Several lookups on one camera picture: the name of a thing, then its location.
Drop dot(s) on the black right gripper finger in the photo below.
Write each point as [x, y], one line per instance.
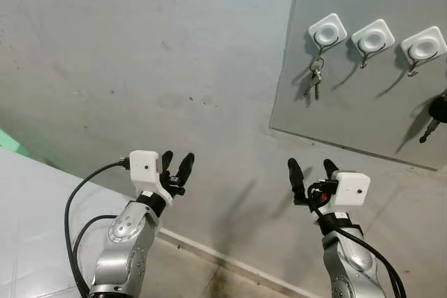
[330, 167]
[296, 172]

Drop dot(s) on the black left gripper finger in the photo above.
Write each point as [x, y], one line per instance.
[166, 160]
[185, 165]

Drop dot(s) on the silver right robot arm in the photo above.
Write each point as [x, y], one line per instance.
[353, 263]

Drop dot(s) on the silver key bunch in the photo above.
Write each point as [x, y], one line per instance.
[315, 83]

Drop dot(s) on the black car key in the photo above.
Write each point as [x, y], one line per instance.
[438, 109]

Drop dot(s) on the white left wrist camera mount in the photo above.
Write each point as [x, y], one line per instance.
[144, 167]

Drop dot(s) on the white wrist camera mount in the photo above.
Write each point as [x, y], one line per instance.
[144, 167]
[351, 190]

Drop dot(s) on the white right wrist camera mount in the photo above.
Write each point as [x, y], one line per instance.
[351, 190]

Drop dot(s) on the grey wall board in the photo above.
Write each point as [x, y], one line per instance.
[363, 113]

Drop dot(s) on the white square wall hook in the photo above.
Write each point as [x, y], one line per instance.
[327, 30]
[372, 35]
[424, 44]

